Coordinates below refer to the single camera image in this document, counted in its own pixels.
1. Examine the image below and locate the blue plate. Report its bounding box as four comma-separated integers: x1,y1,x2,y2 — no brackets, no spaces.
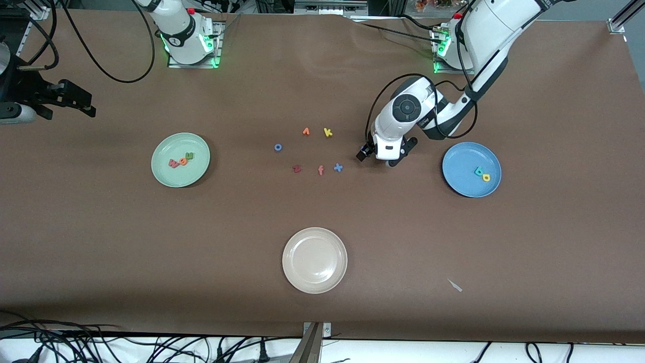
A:
442,142,502,198

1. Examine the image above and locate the beige plate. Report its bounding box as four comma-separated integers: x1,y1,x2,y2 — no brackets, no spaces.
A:
282,227,348,294

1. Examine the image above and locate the green plate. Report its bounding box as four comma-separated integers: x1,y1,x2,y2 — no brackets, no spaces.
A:
151,133,211,188

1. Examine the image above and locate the grey electronics box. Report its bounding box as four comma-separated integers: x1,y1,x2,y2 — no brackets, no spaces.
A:
294,0,369,16

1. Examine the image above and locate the orange background clutter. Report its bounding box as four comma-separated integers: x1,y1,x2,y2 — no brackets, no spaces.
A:
414,0,454,12

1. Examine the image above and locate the aluminium table edge rail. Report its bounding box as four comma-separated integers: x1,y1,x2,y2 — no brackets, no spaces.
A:
15,18,34,58

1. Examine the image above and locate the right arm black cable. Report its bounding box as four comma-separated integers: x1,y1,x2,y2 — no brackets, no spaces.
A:
15,0,157,84

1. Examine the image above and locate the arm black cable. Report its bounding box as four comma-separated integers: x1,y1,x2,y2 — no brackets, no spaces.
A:
15,0,157,84
364,30,479,149

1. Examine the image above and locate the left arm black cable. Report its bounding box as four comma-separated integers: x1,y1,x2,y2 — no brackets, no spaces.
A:
364,30,479,149

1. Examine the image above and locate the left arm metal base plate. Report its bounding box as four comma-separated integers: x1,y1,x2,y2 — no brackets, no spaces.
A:
432,23,487,75

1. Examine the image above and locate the thin black base cable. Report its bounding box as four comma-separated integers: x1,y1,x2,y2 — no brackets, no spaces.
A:
348,14,439,46

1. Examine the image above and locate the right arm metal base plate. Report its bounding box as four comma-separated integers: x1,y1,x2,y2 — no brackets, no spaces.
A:
167,20,225,69

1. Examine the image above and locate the aluminium profile bracket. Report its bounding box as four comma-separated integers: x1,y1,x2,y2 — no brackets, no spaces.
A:
290,322,332,363

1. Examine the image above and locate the black floor cable tangle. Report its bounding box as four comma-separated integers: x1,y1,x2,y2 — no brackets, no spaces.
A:
0,310,303,363

